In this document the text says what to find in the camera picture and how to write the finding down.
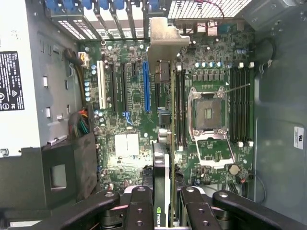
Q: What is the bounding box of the long black expansion slot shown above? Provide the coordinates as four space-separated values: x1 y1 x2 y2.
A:
108 62 118 113
155 81 166 110
119 62 128 113

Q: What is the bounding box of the green motherboard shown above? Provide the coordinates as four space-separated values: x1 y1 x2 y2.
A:
79 23 256 207

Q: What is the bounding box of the CPU socket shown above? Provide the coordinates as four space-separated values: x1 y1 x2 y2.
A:
188 86 231 139

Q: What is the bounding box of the white power connector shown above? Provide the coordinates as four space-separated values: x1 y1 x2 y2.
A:
78 51 91 69

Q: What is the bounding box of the black plastic fan shroud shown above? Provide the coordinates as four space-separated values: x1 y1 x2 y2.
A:
42 131 101 209

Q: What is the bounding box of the silver power supply unit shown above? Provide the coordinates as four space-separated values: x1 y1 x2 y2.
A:
0 0 82 159

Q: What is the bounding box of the small blue board connector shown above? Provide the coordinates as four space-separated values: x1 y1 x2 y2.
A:
122 111 134 125

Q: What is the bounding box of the white case sticker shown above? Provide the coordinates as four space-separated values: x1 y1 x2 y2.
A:
294 126 305 150

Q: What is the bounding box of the white expansion slot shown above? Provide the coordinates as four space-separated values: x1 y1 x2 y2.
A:
96 60 108 110

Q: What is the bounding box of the thin metal locking lever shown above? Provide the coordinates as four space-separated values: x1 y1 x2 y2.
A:
219 83 251 94

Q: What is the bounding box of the yellow and black wire bundle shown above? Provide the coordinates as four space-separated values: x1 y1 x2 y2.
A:
63 47 88 106

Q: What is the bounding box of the black RAM slot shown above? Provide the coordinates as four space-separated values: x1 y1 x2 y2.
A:
181 66 187 152
230 67 236 144
246 62 254 147
236 67 241 144
176 66 182 152
241 67 247 144

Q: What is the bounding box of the metal socket cover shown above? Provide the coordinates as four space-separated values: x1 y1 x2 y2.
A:
195 131 235 169

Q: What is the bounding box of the multicoloured wire bundle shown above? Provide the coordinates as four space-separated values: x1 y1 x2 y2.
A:
68 109 91 138

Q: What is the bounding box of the silver chipset heat sink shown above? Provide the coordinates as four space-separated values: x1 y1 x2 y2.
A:
114 133 140 157

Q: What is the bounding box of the metal rear port row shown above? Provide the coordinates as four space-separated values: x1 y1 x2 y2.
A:
176 20 244 36

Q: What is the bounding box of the red and black twisted wire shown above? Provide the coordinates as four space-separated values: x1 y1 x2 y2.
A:
196 0 225 27

